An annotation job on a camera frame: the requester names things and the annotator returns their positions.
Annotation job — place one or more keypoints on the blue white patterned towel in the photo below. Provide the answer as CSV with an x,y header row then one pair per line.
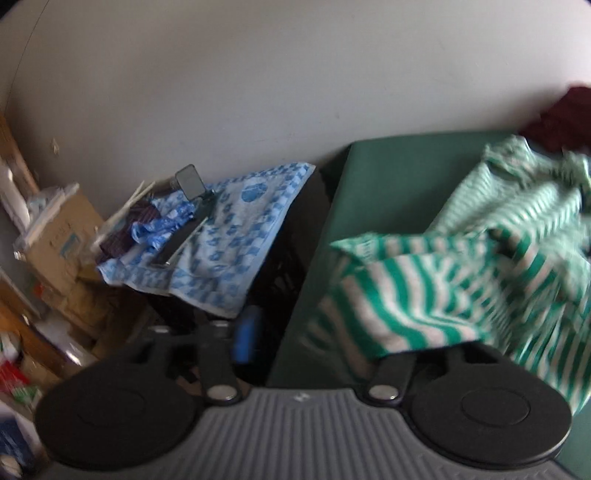
x,y
216,267

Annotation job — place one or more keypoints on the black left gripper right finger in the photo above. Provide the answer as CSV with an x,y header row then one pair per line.
x,y
392,378

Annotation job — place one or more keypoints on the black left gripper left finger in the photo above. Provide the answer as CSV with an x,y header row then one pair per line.
x,y
190,348

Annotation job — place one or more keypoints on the brown cardboard box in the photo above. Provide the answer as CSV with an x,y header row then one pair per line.
x,y
54,242

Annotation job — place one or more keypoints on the green bed sheet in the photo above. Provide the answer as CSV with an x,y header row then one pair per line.
x,y
469,402

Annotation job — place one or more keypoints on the green white striped garment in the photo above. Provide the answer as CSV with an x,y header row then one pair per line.
x,y
506,262

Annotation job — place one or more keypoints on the black bar on towel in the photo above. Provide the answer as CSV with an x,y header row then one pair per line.
x,y
174,244

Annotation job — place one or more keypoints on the black phone on stand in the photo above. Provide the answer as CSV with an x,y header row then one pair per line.
x,y
189,182

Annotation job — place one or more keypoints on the dark red garment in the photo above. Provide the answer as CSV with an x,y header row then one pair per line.
x,y
565,125

